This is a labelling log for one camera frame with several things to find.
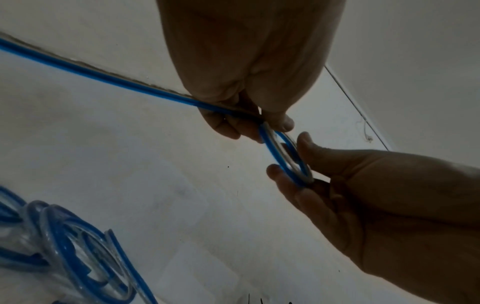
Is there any blue clear tube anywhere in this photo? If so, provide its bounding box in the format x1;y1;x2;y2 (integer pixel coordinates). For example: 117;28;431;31
0;185;159;304

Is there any person's right hand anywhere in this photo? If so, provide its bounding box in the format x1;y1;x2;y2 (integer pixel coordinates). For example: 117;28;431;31
265;131;480;304

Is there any person's left hand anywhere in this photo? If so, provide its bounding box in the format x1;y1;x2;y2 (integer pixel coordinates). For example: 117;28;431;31
154;0;348;144

